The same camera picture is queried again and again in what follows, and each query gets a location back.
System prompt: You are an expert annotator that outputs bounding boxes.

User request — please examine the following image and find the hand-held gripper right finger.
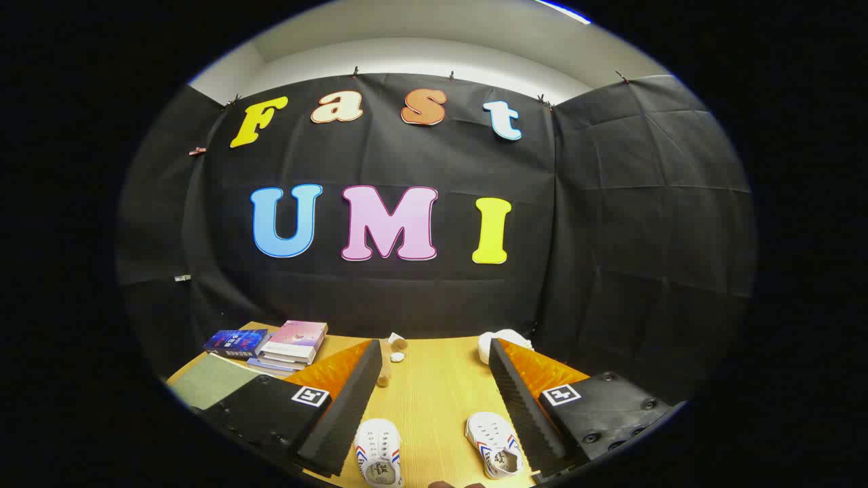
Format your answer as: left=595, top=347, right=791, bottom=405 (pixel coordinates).
left=488, top=338, right=682, bottom=483

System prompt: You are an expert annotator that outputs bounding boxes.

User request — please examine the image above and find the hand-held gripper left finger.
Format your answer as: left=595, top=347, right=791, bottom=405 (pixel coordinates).
left=192, top=339, right=384, bottom=479

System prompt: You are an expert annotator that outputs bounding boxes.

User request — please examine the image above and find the white striped canvas shoe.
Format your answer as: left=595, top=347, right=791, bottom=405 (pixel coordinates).
left=353, top=418, right=405, bottom=488
left=465, top=411, right=524, bottom=481

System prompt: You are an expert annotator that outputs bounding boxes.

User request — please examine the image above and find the green fabric storage box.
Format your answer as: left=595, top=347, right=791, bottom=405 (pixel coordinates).
left=167, top=352, right=262, bottom=411

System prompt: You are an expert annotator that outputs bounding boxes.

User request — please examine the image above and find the brown plush toy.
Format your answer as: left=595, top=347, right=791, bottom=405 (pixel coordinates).
left=376, top=332, right=409, bottom=388

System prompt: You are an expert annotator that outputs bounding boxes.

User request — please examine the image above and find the white plush toy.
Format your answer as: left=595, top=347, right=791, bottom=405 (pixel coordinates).
left=477, top=329, right=534, bottom=365

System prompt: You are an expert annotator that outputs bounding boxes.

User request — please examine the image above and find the white book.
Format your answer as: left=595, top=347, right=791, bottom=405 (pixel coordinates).
left=252, top=356, right=309, bottom=372

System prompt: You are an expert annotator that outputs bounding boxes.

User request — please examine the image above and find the pink book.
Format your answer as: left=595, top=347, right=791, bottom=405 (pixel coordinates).
left=260, top=320, right=329, bottom=365

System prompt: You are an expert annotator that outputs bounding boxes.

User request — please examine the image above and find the black backdrop cloth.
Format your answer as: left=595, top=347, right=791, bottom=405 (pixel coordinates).
left=117, top=71, right=757, bottom=407

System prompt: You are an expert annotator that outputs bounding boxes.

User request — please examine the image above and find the dark blue book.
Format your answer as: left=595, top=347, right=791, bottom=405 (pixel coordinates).
left=203, top=329, right=271, bottom=360

